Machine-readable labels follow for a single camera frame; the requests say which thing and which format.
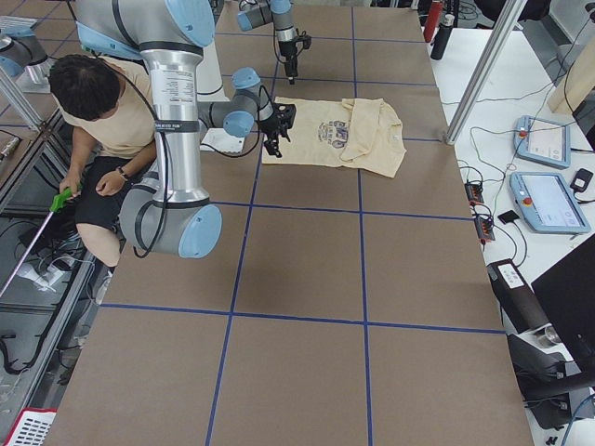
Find near blue teach pendant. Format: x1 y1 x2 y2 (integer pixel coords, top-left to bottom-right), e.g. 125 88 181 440
509 172 591 234

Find blue teach pendant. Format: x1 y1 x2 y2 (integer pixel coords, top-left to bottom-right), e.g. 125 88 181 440
509 172 591 234
513 115 571 169

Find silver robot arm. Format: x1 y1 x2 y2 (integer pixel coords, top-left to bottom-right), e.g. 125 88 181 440
236 0 310 85
76 1 297 258

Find black power adapter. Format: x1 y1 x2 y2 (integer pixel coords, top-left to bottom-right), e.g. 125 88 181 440
570 168 594 193

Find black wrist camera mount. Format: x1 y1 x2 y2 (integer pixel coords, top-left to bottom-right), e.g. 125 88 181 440
295 31 311 50

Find white central pedestal column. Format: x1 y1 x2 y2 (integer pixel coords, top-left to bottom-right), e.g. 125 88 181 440
196 42 245 155

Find red white basket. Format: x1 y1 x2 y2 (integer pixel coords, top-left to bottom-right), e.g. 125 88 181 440
4 408 57 446

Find far blue teach pendant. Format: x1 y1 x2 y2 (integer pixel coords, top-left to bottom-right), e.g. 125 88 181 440
513 115 571 169

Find black monitor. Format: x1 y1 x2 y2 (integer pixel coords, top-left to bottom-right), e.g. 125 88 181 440
532 237 594 370

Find black water bottle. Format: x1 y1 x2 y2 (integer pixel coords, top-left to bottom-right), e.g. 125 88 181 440
430 14 456 60

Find red water bottle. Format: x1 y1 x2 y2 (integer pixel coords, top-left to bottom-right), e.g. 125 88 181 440
423 0 443 43

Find green handled reacher stick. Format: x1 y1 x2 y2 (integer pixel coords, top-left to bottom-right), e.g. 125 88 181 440
1 187 73 296

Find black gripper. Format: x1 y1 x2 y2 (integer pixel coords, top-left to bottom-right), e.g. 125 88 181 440
260 102 297 158
279 38 299 85

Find seated person in beige shirt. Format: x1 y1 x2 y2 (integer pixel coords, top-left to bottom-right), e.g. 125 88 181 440
47 53 162 269

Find black box with label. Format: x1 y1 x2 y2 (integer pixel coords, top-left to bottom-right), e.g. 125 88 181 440
486 259 549 333

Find cream long sleeve shirt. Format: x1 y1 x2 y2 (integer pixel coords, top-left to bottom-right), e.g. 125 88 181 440
261 97 406 178

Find aluminium frame post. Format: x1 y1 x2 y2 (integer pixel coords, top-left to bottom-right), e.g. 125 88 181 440
443 0 527 145

